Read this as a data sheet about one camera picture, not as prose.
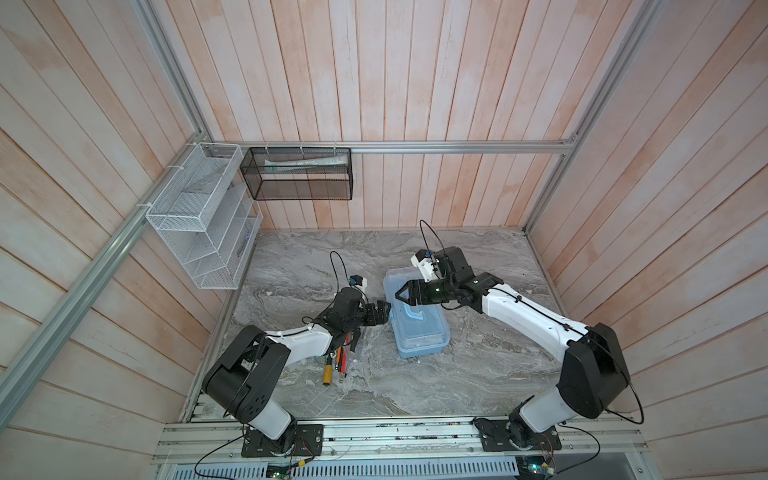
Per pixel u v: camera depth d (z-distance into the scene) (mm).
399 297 795
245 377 462
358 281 819
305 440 730
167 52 730
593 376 429
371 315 798
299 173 1040
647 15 687
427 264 769
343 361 859
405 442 734
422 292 728
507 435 717
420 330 837
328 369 838
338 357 862
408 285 746
